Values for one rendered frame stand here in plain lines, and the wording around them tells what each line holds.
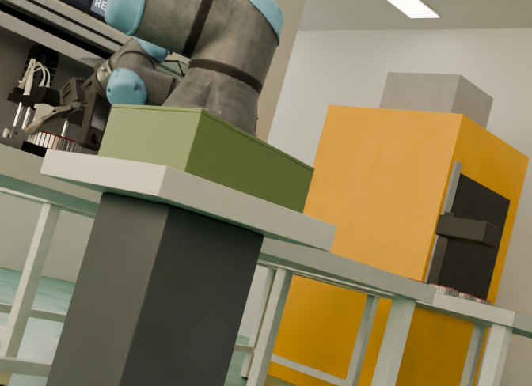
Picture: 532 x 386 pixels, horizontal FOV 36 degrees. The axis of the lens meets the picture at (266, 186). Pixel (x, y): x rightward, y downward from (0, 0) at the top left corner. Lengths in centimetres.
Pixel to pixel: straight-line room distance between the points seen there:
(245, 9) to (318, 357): 449
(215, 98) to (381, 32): 731
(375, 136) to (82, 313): 458
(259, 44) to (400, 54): 702
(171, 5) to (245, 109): 18
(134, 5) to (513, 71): 647
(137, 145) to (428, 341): 441
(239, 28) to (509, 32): 657
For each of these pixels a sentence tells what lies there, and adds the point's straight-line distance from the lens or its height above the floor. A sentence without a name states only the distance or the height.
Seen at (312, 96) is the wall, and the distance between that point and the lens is 872.
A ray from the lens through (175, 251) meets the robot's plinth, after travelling 113.
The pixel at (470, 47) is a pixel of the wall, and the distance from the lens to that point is 785.
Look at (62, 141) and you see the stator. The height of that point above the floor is 81.
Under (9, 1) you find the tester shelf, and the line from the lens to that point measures 190.
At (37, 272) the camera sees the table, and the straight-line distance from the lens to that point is 322.
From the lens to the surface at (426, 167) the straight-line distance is 540.
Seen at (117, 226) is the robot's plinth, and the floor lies 66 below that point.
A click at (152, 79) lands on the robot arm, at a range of 158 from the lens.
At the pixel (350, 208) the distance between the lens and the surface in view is 564.
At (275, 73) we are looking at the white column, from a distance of 624.
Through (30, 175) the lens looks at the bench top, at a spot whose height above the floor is 71.
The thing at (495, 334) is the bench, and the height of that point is 66.
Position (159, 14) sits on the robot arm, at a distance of 122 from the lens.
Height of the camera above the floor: 65
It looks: 6 degrees up
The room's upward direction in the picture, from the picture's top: 15 degrees clockwise
